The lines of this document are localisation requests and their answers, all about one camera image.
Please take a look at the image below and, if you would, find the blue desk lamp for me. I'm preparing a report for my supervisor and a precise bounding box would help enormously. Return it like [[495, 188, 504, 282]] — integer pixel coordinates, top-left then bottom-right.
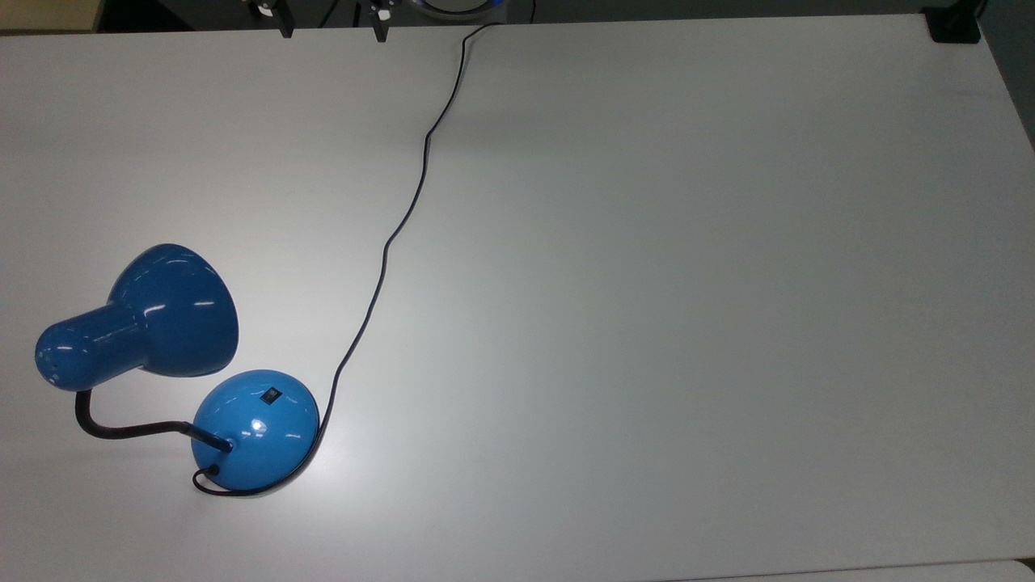
[[34, 243, 321, 491]]

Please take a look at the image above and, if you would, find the beige cardboard box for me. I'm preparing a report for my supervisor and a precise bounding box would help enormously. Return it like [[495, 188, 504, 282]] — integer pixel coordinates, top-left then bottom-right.
[[0, 0, 103, 33]]

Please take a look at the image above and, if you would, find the black table clamp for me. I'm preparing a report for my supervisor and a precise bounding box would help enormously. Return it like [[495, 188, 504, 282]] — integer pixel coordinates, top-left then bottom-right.
[[924, 0, 984, 44]]

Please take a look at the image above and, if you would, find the black lamp power cord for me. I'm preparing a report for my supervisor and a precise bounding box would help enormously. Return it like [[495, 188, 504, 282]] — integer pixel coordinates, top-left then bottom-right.
[[192, 22, 504, 496]]

